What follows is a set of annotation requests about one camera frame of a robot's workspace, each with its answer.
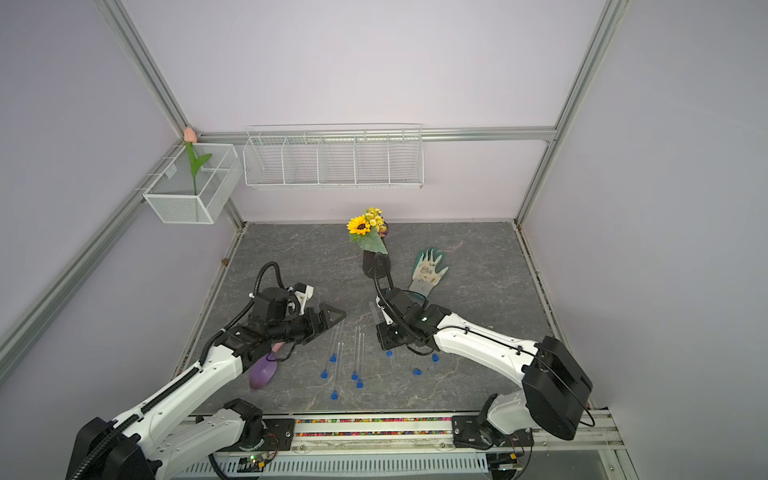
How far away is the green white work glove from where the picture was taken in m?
1.04

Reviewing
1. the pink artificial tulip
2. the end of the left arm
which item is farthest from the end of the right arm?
the pink artificial tulip

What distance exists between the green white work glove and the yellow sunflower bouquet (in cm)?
24

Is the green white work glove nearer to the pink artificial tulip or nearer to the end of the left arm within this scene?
the end of the left arm

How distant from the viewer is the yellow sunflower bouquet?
863 millimetres
